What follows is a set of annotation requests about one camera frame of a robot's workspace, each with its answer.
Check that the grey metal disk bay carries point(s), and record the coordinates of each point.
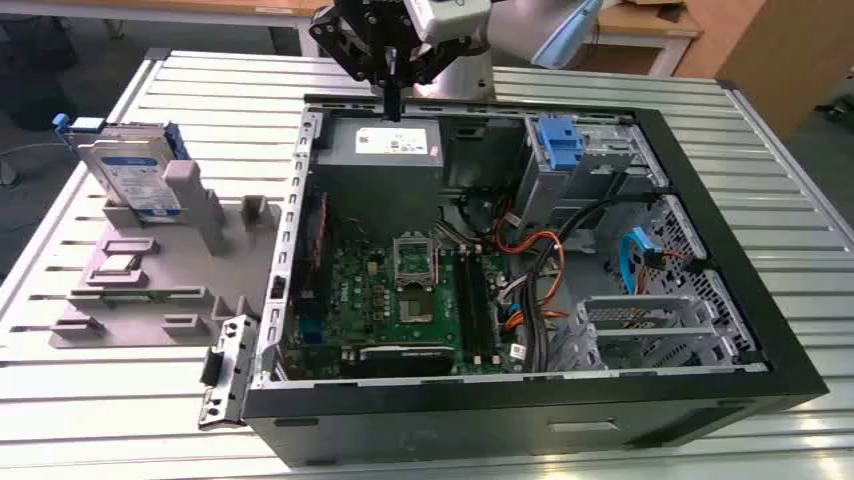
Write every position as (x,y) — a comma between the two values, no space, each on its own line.
(667,302)

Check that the green motherboard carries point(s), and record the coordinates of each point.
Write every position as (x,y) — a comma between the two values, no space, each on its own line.
(360,295)

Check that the brown wooden cabinet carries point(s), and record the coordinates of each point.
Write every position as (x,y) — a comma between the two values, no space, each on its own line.
(787,60)

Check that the grey optical drive cage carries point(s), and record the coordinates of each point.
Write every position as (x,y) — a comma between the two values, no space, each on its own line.
(600,155)

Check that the green RAM stick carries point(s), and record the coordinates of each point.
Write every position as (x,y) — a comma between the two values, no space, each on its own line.
(154,296)

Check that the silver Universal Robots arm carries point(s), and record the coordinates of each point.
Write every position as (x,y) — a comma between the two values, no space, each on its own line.
(460,80)

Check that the silver CPU chip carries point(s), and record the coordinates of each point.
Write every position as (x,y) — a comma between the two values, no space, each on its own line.
(120,264)

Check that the blue drive latch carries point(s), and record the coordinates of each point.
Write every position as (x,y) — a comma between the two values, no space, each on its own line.
(556,145)

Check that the black mesh waste bin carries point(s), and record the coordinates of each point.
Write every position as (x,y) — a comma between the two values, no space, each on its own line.
(40,90)

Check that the black graphics card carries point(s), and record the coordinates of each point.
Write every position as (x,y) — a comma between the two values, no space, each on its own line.
(400,360)

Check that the hard disk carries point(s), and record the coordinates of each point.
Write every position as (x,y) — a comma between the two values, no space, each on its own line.
(133,175)

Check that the black open PC case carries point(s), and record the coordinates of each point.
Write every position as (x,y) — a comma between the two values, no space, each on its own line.
(467,425)

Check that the black RAM slot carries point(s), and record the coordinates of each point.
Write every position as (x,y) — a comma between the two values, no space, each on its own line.
(467,305)
(487,305)

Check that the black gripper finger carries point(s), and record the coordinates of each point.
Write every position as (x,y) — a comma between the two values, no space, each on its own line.
(440,62)
(347,45)

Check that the CPU socket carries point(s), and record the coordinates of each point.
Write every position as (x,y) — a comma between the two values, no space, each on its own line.
(416,309)

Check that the grey parts rack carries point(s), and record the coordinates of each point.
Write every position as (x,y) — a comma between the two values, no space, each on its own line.
(173,280)

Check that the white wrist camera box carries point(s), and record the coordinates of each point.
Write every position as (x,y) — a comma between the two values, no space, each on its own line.
(447,20)

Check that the wooden desk white frame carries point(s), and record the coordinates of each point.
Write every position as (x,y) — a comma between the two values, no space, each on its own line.
(640,25)
(200,5)

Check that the black chair base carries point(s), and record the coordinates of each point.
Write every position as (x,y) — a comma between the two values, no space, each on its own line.
(836,107)

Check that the grey power supply unit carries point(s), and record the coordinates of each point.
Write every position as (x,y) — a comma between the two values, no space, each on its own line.
(373,195)

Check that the grey expansion slot latch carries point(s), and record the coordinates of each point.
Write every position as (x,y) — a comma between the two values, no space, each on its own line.
(229,360)

